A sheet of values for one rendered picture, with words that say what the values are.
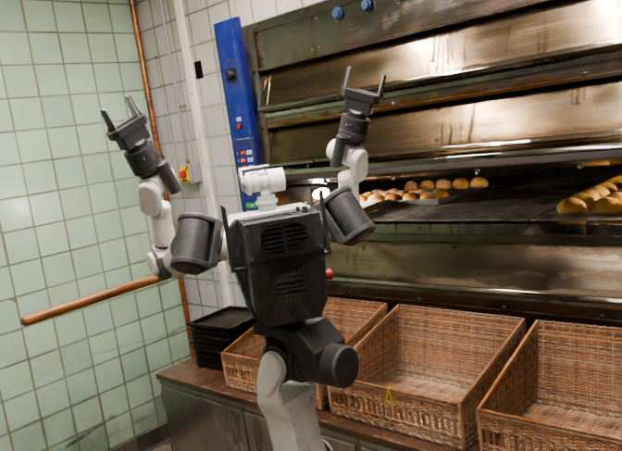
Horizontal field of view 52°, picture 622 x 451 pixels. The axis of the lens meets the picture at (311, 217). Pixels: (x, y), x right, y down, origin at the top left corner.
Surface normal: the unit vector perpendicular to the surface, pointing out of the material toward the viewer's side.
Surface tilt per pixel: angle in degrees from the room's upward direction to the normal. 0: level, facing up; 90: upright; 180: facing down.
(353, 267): 70
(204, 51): 90
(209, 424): 90
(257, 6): 90
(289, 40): 91
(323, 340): 45
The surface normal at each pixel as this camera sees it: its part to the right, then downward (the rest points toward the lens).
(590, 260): -0.68, -0.15
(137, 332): 0.72, 0.00
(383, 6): -0.67, 0.20
